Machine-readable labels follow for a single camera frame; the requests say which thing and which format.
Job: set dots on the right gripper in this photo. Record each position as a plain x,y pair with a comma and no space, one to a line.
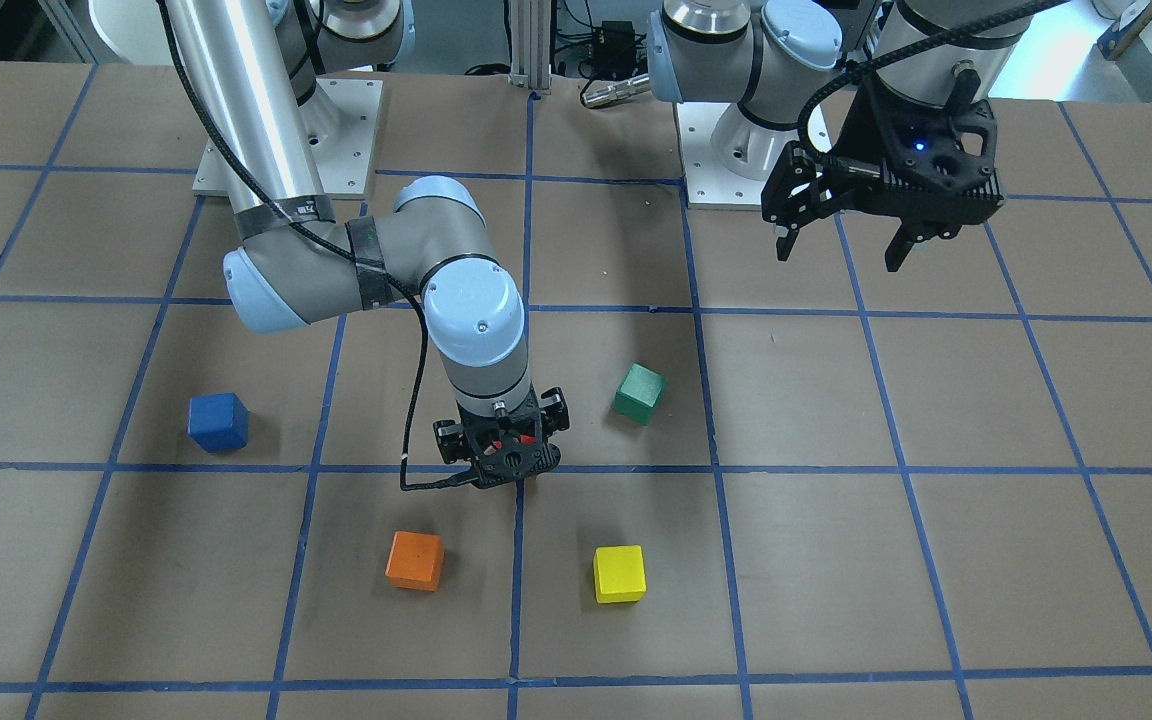
450,438

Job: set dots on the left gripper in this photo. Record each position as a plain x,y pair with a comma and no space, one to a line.
870,133

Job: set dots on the red block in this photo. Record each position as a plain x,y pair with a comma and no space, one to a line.
509,441

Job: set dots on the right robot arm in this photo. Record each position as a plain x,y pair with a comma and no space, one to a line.
298,265

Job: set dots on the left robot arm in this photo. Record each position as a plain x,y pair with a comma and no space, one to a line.
780,63

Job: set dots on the orange block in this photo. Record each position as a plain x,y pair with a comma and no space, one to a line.
415,561

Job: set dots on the green block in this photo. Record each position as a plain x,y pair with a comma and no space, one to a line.
639,394

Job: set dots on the yellow block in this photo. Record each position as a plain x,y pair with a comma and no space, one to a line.
619,573

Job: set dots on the blue block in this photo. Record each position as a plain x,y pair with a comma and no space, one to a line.
218,423

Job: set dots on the silver metal cylinder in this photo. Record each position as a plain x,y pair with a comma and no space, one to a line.
615,92

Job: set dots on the black electronics box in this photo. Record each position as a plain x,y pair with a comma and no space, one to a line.
613,49

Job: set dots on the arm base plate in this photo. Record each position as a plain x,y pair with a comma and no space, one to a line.
341,120
727,158

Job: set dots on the aluminium frame post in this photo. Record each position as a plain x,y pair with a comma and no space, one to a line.
530,35

